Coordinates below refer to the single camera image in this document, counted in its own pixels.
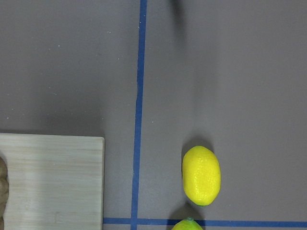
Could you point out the bread slice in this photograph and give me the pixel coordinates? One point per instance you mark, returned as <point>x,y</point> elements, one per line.
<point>4,190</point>

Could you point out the yellow toy lemon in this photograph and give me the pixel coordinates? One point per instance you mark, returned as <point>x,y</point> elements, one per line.
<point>201,175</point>

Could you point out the wooden cutting board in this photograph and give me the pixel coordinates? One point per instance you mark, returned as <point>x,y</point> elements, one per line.
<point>55,182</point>

